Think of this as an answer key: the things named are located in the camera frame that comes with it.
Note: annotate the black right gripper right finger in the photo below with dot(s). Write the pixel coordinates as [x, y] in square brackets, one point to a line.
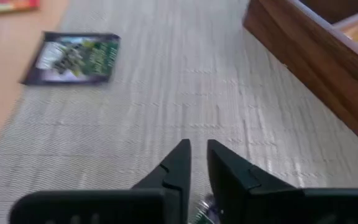
[275, 205]

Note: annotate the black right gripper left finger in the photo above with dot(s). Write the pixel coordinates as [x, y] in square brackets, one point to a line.
[120, 208]

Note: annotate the purple foil tea packet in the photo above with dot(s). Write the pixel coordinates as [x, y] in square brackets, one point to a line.
[208, 213]
[73, 59]

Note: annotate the wooden tea organizer box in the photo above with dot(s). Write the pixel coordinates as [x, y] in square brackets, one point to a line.
[306, 56]

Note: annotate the orange red fruit tea packet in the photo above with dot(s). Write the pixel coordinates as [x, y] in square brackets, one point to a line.
[8, 6]

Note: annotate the grey woven placemat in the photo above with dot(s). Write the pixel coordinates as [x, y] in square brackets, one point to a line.
[179, 93]

